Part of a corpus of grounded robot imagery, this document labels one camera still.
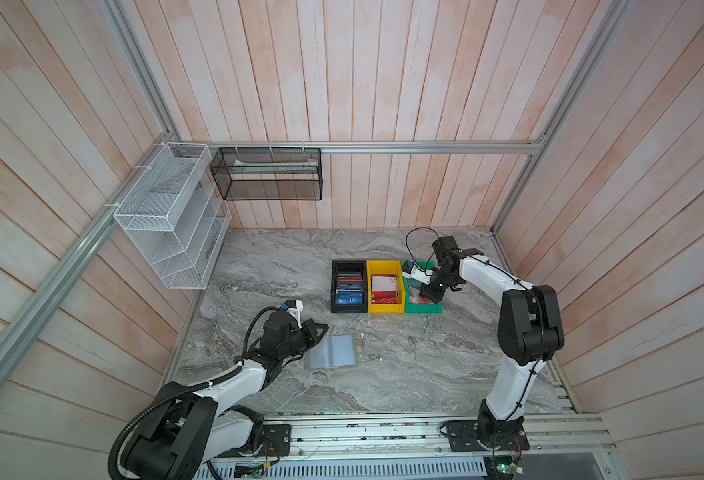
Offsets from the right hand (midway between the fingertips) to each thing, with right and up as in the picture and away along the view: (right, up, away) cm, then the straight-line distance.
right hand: (425, 289), depth 97 cm
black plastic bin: (-25, -1, +4) cm, 26 cm away
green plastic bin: (-4, -4, 0) cm, 6 cm away
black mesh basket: (-54, +41, +7) cm, 68 cm away
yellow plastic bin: (-13, +7, +4) cm, 15 cm away
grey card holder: (-30, -18, -9) cm, 36 cm away
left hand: (-31, -11, -12) cm, 35 cm away
